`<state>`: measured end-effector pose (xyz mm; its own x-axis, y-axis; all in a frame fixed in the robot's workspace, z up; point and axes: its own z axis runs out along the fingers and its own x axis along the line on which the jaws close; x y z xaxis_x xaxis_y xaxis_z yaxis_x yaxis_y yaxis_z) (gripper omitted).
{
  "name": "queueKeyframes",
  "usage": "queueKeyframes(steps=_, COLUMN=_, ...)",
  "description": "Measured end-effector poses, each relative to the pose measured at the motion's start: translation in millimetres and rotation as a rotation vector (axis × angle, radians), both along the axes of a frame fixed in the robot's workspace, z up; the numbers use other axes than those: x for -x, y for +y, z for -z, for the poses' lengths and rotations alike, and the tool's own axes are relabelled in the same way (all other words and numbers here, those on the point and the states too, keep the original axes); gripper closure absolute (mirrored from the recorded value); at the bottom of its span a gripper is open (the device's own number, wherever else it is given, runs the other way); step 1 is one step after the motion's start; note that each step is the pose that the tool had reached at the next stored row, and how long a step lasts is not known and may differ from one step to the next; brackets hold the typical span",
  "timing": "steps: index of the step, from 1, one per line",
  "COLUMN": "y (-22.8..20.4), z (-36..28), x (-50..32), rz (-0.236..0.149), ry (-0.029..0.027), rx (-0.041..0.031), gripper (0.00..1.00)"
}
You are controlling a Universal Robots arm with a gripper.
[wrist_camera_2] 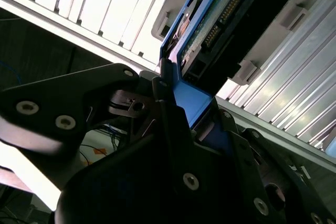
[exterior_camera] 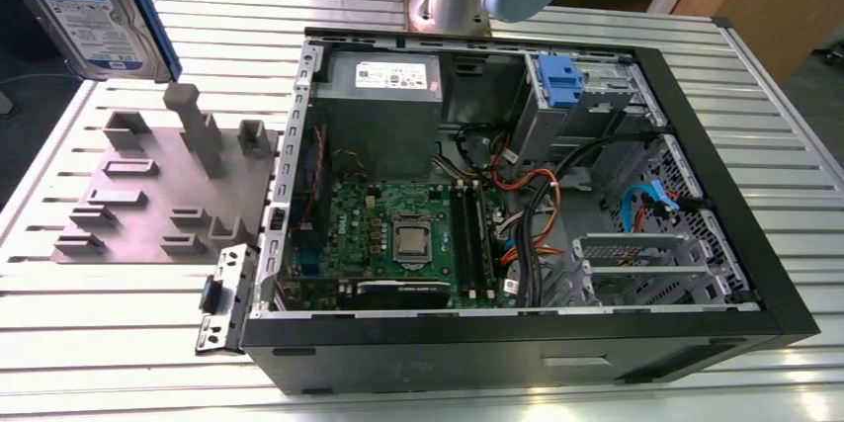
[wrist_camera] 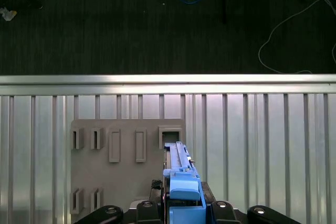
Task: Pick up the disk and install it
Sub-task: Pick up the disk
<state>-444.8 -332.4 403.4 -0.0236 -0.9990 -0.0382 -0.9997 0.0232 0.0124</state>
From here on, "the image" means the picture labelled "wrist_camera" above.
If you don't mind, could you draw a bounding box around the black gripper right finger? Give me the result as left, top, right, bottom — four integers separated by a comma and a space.
200, 181, 303, 224

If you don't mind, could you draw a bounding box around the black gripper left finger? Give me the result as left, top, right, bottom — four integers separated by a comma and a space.
75, 179, 165, 224

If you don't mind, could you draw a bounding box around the hard disk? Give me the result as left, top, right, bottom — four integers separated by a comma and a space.
162, 141, 208, 224

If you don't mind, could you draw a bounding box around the grey plastic parts rack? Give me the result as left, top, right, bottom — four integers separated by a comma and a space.
69, 118, 186, 224

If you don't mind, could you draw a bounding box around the crumpled paper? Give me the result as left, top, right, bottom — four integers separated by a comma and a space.
0, 6, 18, 22

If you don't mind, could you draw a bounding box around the white floor cable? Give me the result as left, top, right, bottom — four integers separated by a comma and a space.
258, 0, 336, 76

